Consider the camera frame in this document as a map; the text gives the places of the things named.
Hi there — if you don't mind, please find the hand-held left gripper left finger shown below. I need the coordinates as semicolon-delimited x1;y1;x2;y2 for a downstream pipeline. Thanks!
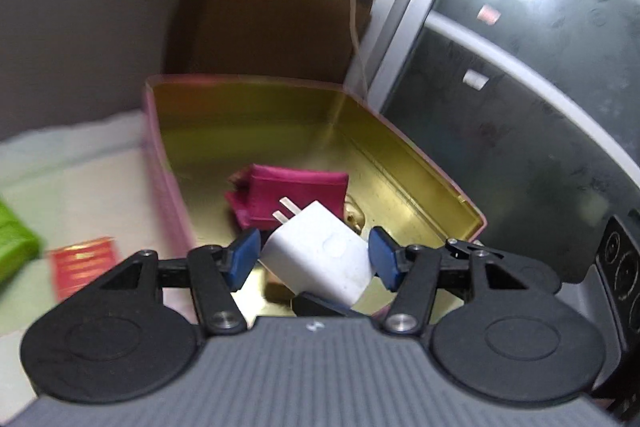
65;228;261;334

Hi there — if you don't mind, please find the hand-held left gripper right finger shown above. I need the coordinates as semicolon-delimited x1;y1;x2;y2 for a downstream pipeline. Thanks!
368;227;553;335

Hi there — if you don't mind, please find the gold figurine keychain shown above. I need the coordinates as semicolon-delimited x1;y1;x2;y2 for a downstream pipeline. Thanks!
345;197;369;230

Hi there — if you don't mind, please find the white charger plug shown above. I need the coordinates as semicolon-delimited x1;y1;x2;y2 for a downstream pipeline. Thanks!
257;197;375;310

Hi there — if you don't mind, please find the magenta pouch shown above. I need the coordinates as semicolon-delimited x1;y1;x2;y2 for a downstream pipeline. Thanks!
225;164;350;233

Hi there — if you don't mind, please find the pink tin box gold inside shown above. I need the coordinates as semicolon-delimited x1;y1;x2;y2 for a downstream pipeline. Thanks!
142;74;488;323

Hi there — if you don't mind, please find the red printed packet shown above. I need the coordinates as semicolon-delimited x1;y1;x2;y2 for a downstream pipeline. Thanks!
47;236;120;303

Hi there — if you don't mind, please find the green snack packet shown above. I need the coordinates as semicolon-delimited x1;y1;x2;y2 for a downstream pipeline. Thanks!
0;197;42;285

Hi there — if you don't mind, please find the grey framed glass door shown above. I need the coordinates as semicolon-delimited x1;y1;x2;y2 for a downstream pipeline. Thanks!
342;0;640;288

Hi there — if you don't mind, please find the black appliance with round dials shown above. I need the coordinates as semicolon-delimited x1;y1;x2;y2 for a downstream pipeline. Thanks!
592;216;640;408

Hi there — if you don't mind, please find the white cable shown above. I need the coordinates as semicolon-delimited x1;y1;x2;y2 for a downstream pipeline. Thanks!
341;0;372;100

